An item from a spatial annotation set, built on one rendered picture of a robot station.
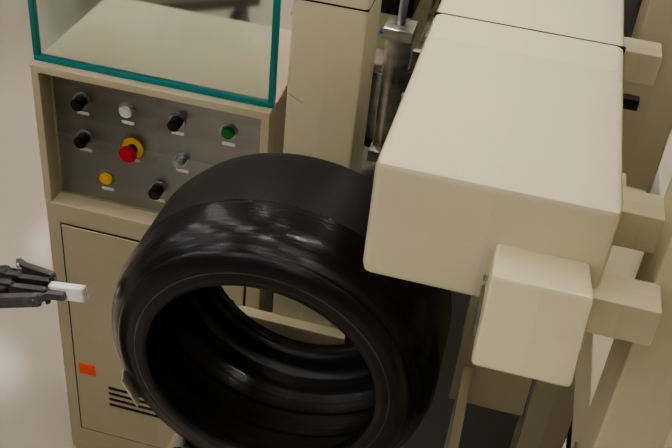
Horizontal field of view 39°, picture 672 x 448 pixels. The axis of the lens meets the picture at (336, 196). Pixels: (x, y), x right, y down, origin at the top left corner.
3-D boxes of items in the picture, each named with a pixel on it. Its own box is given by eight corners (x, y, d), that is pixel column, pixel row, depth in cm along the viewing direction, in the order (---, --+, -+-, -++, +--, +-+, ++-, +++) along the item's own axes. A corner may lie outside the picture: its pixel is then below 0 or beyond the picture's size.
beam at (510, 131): (441, 39, 155) (456, -50, 146) (601, 70, 151) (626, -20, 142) (355, 272, 106) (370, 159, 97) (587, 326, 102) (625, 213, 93)
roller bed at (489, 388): (462, 332, 207) (487, 222, 189) (531, 348, 204) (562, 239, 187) (448, 398, 191) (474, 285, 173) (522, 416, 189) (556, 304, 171)
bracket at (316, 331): (219, 333, 207) (220, 299, 201) (399, 377, 201) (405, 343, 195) (213, 343, 204) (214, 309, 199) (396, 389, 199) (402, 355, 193)
